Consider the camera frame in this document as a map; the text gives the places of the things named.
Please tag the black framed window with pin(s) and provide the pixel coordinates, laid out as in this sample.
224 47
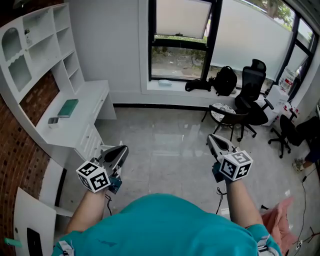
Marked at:
250 37

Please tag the white low cabinet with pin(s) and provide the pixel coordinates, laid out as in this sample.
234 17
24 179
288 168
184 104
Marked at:
51 180

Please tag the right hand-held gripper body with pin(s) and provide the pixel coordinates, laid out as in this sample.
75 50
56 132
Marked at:
235 165

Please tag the teal small object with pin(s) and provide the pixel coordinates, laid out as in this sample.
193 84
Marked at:
12 242

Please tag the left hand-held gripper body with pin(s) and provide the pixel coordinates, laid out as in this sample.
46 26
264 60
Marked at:
93 176

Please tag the flat black bag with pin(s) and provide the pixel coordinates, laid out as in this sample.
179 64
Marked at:
197 85

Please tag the pale tissue packet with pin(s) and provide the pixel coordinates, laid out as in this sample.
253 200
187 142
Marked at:
165 83

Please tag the person's right forearm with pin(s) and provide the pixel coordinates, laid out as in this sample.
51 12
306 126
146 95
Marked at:
241 202

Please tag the black backpack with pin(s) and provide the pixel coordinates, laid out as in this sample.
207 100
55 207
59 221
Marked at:
225 81

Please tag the black flat device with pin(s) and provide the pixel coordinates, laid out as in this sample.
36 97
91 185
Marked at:
33 242

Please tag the person's left forearm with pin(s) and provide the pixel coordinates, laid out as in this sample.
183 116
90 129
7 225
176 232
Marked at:
85 212

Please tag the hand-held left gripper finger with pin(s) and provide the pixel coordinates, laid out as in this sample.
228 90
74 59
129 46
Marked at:
123 158
110 149

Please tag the pink cloth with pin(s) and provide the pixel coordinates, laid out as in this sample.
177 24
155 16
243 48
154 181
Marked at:
277 220

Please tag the small black office chair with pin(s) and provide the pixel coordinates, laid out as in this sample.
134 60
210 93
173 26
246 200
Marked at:
286 125

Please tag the green book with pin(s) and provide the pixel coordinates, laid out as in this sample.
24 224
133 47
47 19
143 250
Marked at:
67 107

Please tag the white board panel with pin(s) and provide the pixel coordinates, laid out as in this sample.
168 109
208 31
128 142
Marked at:
32 215

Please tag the white shelf hutch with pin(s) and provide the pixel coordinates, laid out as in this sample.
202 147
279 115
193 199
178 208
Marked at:
56 72

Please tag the white desk with drawers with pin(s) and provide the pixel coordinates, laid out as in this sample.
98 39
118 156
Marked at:
82 100

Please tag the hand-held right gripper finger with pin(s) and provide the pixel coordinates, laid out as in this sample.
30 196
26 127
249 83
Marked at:
225 142
213 148

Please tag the small grey box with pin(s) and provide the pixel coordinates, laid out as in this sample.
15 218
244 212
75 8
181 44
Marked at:
53 121

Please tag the patterned seat chair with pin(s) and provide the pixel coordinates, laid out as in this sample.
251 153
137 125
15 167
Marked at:
222 110

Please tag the tall black office chair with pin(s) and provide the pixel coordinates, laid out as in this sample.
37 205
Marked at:
252 75

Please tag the person's teal shirt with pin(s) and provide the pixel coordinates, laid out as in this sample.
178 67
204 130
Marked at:
162 225

